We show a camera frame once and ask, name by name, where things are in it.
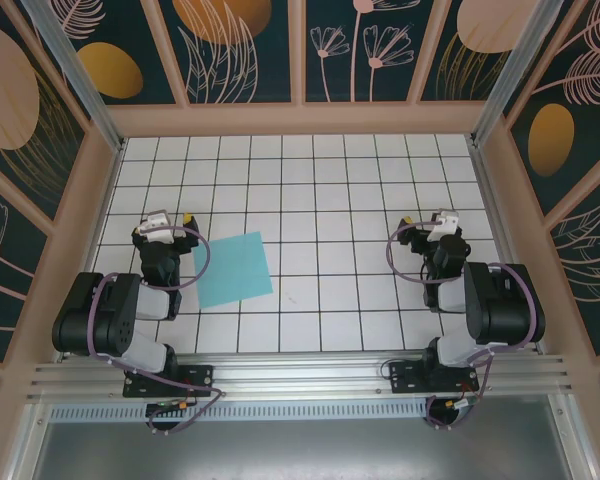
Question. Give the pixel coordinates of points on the light blue paper sheet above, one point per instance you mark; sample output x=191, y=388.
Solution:
x=232, y=270

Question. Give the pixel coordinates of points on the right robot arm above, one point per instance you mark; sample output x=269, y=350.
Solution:
x=505, y=310

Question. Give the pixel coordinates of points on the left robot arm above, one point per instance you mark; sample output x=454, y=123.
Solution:
x=80, y=320

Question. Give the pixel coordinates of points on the grey metal panel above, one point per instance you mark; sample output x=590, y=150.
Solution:
x=300, y=450

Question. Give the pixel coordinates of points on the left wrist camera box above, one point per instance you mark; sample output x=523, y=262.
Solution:
x=155, y=225

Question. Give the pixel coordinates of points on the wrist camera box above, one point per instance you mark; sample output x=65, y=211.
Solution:
x=155, y=225
x=442, y=226

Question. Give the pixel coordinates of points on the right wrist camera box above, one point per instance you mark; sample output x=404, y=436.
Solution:
x=442, y=226

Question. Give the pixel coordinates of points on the aluminium side rail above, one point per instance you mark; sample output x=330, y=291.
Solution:
x=505, y=240
x=95, y=245

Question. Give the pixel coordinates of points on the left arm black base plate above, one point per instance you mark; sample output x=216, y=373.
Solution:
x=200, y=380

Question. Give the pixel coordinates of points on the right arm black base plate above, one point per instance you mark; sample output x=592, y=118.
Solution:
x=405, y=377

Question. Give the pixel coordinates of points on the aluminium corner post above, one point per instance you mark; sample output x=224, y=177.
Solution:
x=75, y=75
x=515, y=70

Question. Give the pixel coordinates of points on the long aluminium mounting rail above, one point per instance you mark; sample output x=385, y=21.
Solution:
x=300, y=372

